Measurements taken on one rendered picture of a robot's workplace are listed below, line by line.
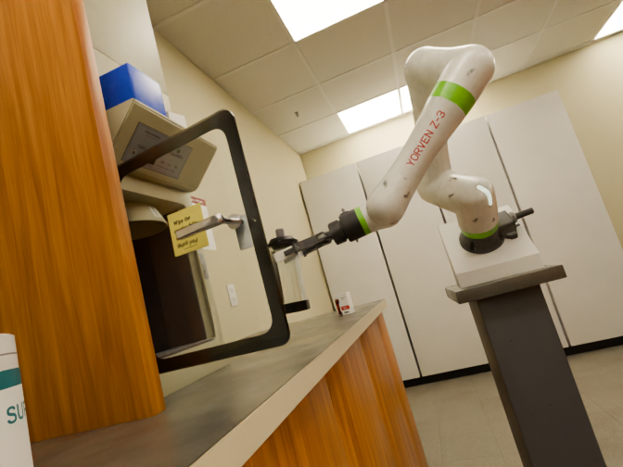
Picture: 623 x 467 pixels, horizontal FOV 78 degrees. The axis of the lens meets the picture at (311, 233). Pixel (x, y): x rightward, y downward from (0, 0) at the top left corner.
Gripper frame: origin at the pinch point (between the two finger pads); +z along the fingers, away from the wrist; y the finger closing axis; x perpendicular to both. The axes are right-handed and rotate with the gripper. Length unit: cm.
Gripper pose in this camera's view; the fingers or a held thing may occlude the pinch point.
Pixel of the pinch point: (286, 256)
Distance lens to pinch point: 123.9
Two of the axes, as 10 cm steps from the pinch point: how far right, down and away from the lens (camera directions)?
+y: -2.0, -1.1, -9.7
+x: 3.9, 9.0, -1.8
